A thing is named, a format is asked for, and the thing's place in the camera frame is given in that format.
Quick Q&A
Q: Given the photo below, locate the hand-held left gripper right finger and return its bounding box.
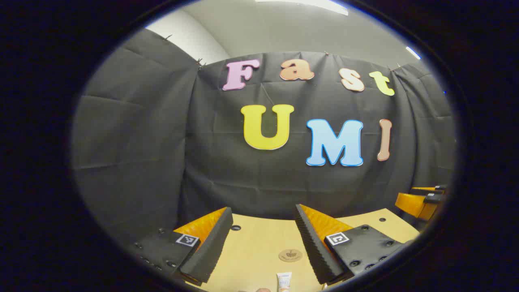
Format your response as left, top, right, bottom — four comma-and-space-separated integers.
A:
295, 204, 406, 284

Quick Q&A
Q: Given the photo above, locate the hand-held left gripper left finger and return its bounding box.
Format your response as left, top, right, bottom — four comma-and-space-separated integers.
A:
134, 207, 234, 286

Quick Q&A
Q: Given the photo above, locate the round wooden coaster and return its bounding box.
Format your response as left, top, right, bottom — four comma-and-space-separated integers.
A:
279, 249, 303, 262

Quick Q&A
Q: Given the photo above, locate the light wooden desktop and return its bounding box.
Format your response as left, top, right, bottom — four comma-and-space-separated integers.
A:
174, 208, 420, 292

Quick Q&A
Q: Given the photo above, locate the black backdrop cloth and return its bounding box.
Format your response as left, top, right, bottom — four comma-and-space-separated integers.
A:
71, 28, 457, 244

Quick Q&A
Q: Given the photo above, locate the long ceiling light panel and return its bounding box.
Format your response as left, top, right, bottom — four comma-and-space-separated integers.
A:
255, 0, 349, 16

